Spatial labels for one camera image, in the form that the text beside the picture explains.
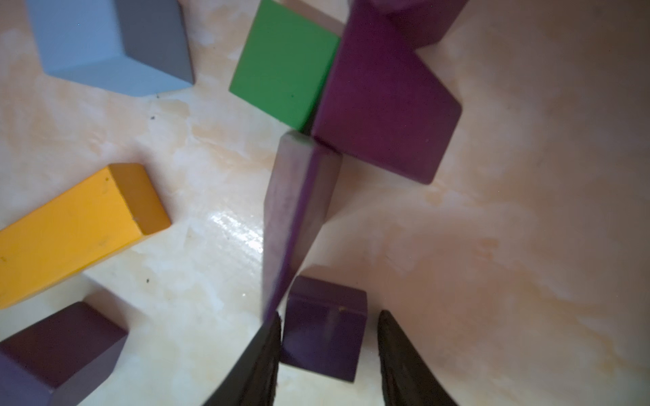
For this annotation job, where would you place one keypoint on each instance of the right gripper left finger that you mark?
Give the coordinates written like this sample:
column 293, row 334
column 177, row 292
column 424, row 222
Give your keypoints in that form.
column 253, row 379

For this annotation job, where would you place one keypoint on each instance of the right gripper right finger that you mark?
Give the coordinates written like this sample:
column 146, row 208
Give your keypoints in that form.
column 406, row 378

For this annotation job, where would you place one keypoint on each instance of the purple cube block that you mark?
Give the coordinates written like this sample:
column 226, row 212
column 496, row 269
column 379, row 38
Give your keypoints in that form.
column 324, row 327
column 296, row 205
column 61, row 359
column 421, row 22

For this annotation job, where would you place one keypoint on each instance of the yellow long block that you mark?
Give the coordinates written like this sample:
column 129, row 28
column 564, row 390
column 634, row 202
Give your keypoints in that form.
column 113, row 209

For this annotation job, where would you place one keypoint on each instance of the purple rectangular block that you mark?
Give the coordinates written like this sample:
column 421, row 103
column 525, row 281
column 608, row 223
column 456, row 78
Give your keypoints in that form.
column 382, row 104

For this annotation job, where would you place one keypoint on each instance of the green cube block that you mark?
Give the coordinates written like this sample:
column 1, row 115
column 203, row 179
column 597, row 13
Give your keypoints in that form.
column 284, row 64

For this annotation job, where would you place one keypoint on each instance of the light blue cube block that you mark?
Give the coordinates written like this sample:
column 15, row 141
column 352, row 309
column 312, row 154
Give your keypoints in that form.
column 135, row 48

